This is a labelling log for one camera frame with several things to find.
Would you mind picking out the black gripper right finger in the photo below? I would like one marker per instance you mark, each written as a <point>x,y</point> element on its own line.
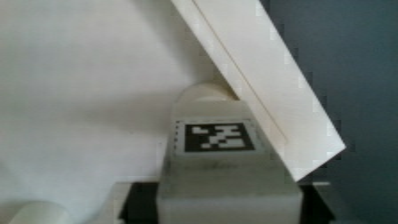
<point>316,206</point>

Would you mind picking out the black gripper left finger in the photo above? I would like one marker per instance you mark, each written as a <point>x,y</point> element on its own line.
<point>139,206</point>

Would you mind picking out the white table leg with tag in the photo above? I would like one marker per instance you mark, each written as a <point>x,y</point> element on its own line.
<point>226,185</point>

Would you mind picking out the white square tabletop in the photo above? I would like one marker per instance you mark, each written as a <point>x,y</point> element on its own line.
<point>99,59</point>

